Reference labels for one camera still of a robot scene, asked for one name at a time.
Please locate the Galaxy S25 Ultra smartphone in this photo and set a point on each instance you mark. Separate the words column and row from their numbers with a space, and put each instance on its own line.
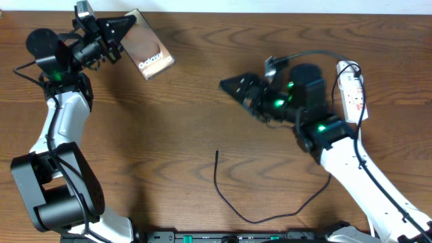
column 145, row 48

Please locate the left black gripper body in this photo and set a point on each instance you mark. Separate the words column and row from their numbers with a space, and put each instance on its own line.
column 92, row 46

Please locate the white power strip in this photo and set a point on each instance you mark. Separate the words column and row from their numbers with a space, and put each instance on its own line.
column 352, row 103

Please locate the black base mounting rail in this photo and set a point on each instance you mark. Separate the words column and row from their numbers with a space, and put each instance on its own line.
column 345, row 234

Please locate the white USB charger adapter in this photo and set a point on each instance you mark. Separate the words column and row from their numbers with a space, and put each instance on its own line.
column 348, row 75

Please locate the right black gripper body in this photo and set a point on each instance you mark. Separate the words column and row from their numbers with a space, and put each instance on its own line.
column 272, row 102

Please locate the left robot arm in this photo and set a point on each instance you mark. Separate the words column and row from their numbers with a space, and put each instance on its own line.
column 59, row 189

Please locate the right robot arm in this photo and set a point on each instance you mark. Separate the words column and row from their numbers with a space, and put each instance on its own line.
column 334, row 145

